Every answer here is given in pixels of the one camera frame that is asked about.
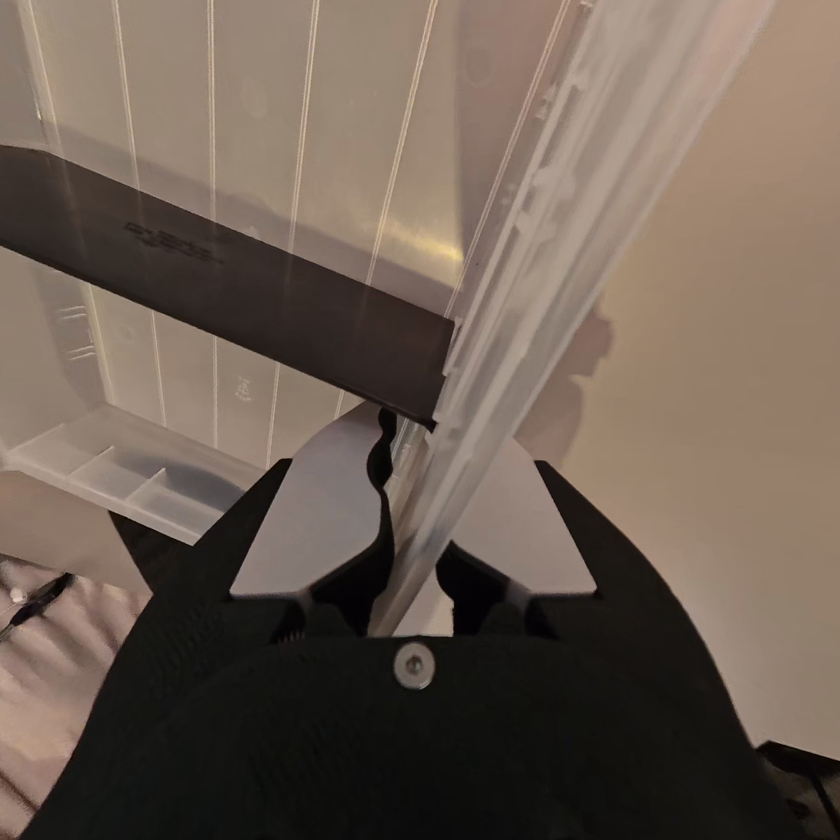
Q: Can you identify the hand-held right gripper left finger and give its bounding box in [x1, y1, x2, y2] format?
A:
[228, 400, 398, 636]

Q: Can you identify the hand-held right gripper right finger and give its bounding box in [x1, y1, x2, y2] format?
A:
[435, 440, 602, 636]

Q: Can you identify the clear plastic bin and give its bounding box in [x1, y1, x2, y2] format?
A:
[0, 0, 778, 639]

